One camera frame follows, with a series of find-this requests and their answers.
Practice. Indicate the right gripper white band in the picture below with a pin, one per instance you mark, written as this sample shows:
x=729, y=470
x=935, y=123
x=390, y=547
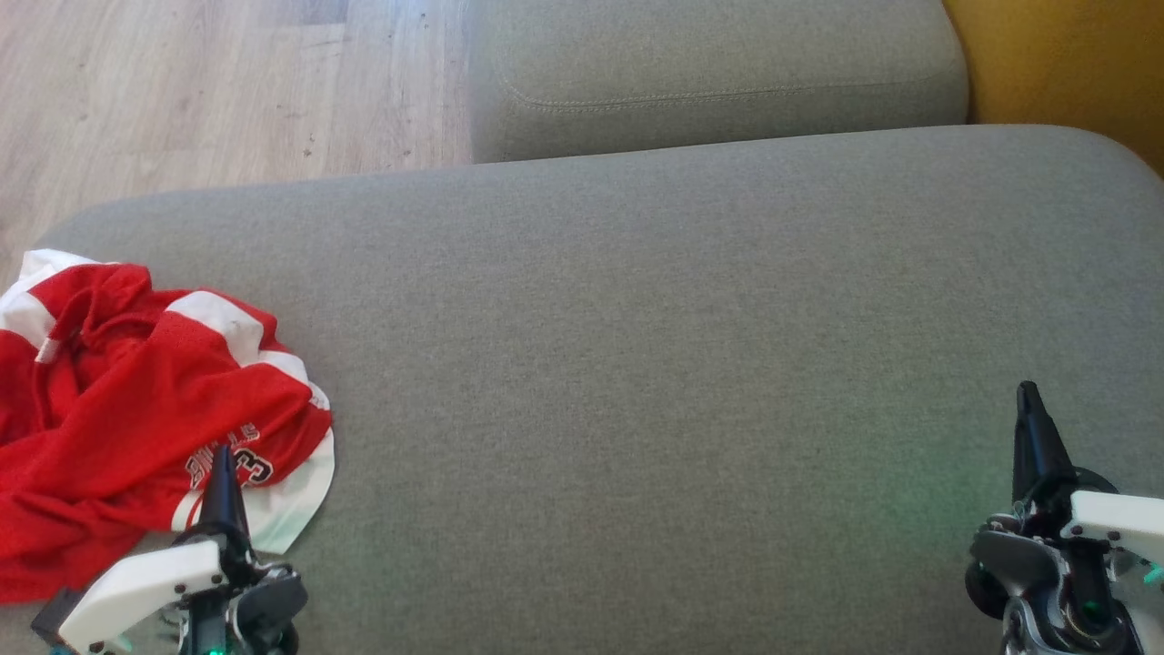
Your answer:
x=1091, y=564

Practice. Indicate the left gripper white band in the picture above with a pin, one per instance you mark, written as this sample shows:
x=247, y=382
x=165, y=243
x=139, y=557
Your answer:
x=145, y=582

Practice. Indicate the red jersey with white trim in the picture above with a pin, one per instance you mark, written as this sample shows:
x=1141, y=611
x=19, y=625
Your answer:
x=136, y=409

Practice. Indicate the large grey sofa seat cushion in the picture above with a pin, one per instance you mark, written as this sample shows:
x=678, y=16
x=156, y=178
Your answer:
x=655, y=364

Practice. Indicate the small grey sofa cushion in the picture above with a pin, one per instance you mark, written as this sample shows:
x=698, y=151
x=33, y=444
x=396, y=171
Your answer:
x=709, y=64

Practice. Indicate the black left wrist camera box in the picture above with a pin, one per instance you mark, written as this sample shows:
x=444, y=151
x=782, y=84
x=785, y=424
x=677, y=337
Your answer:
x=56, y=619

